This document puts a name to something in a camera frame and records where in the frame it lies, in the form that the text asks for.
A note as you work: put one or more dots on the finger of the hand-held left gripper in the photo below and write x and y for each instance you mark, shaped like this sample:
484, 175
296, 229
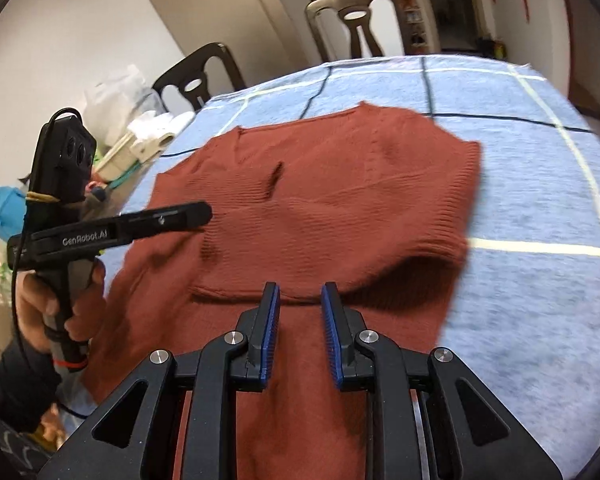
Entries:
170, 219

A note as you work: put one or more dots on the brown wooden chair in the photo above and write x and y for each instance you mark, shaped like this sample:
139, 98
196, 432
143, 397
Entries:
330, 5

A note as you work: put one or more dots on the rust red knit sweater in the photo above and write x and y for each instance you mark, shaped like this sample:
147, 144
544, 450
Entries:
330, 200

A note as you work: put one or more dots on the white plastic appliance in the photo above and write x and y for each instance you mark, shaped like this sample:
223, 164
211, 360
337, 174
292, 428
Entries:
155, 140

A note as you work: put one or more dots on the white plastic bag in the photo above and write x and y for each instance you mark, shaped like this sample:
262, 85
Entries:
115, 95

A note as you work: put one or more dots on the shoe rack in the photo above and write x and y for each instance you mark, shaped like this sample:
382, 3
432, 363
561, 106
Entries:
415, 15

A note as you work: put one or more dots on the beige door panel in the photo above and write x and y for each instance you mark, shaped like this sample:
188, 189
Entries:
205, 0

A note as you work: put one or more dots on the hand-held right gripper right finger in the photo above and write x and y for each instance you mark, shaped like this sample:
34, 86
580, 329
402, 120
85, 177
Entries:
330, 340

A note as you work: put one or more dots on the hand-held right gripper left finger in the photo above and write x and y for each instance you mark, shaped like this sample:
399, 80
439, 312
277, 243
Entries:
271, 340

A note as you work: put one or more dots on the cream flat box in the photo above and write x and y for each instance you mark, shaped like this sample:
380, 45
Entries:
115, 155

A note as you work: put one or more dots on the person's left hand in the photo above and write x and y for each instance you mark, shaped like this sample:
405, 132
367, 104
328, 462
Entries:
32, 310

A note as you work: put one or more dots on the blue checked blanket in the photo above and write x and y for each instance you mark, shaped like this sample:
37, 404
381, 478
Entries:
520, 185

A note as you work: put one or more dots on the yellow bottle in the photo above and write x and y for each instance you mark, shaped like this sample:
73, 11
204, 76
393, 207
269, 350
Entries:
500, 50

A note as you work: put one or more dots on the dark wooden chair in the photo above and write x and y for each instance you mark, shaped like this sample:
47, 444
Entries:
220, 60

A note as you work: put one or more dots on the person's patterned dark clothing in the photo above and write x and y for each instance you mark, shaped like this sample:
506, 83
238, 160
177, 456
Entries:
5, 450

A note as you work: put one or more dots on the blue plastic bag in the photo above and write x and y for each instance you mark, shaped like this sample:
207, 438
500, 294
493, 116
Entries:
2, 210

